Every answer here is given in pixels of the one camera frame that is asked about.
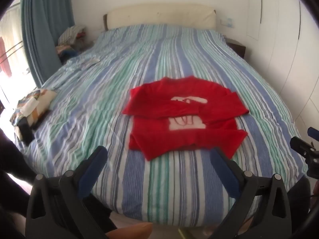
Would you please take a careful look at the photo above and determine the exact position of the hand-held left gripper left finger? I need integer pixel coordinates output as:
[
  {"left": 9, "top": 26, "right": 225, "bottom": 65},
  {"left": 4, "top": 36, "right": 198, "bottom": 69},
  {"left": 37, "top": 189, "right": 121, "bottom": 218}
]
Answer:
[{"left": 25, "top": 145, "right": 110, "bottom": 239}]

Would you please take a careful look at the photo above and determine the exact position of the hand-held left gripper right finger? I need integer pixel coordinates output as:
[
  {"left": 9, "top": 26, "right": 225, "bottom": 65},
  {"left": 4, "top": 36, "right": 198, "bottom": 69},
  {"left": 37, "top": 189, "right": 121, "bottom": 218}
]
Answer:
[{"left": 209, "top": 147, "right": 292, "bottom": 239}]

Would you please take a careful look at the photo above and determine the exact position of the red knit sweater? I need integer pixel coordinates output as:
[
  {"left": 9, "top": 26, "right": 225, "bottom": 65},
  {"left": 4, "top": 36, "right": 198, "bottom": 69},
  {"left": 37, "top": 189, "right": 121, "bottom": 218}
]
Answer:
[{"left": 122, "top": 77, "right": 250, "bottom": 161}]

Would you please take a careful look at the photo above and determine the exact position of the pile of folded clothes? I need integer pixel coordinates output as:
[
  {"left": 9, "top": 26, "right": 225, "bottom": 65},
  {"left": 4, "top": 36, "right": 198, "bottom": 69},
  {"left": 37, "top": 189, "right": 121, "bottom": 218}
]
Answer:
[{"left": 55, "top": 25, "right": 95, "bottom": 64}]

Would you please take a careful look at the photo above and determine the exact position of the black flat device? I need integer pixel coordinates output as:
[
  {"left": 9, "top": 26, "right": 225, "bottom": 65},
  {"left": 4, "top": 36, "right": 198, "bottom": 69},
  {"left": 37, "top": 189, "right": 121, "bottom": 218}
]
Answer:
[{"left": 18, "top": 118, "right": 35, "bottom": 145}]

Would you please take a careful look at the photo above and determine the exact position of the person's bare leg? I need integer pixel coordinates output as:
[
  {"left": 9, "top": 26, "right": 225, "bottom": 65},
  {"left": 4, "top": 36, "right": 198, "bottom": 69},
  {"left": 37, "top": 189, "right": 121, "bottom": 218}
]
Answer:
[{"left": 106, "top": 222, "right": 153, "bottom": 239}]

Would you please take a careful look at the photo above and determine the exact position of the patterned pillow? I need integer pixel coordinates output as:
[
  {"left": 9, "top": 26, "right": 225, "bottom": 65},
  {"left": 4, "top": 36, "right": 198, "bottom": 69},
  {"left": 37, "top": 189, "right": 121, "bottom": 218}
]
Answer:
[{"left": 10, "top": 88, "right": 58, "bottom": 140}]

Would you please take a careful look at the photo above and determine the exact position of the white wardrobe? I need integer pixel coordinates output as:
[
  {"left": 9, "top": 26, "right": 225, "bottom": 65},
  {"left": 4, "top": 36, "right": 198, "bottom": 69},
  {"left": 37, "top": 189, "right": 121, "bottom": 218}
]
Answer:
[{"left": 245, "top": 0, "right": 319, "bottom": 130}]

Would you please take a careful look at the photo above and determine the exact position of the dark wooden nightstand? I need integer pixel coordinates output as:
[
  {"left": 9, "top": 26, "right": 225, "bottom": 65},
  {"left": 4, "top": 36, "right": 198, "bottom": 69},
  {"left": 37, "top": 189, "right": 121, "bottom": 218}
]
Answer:
[{"left": 225, "top": 38, "right": 247, "bottom": 59}]

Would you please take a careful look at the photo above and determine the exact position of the blue green striped bedspread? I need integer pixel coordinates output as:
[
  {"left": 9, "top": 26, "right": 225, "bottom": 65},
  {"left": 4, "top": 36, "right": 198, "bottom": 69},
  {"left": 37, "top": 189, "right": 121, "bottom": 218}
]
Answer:
[{"left": 11, "top": 24, "right": 306, "bottom": 226}]

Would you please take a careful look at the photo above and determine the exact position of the red hanging cloth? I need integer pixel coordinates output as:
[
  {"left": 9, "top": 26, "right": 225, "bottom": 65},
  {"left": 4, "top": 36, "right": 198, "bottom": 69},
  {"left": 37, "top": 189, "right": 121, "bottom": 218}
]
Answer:
[{"left": 0, "top": 37, "right": 12, "bottom": 78}]

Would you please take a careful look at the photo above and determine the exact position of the blue curtain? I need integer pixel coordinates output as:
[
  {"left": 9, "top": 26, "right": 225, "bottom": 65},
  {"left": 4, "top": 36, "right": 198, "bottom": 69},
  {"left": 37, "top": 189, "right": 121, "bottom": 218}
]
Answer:
[{"left": 20, "top": 0, "right": 76, "bottom": 88}]

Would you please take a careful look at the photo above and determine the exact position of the cream padded headboard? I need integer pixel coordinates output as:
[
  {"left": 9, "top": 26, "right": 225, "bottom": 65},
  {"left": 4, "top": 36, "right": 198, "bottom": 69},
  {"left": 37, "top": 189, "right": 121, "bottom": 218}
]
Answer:
[{"left": 103, "top": 3, "right": 217, "bottom": 31}]

